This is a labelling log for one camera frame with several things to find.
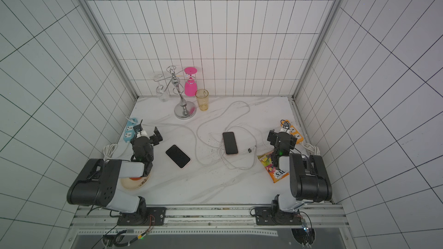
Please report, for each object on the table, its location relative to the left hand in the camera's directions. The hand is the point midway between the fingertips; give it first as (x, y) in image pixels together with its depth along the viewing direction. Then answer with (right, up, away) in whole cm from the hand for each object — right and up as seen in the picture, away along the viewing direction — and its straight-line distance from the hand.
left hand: (148, 132), depth 92 cm
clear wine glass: (+4, +21, +11) cm, 24 cm away
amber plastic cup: (+27, +21, +17) cm, 39 cm away
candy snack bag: (+68, -20, -9) cm, 71 cm away
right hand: (+72, +1, +2) cm, 72 cm away
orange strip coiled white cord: (+90, -9, -1) cm, 90 cm away
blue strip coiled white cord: (-22, -10, 0) cm, 24 cm away
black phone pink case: (+17, -13, -2) cm, 21 cm away
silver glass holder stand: (+16, +12, +18) cm, 27 cm away
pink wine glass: (+21, +27, +10) cm, 35 cm away
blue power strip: (-14, -1, +6) cm, 15 cm away
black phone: (+45, -7, +3) cm, 46 cm away
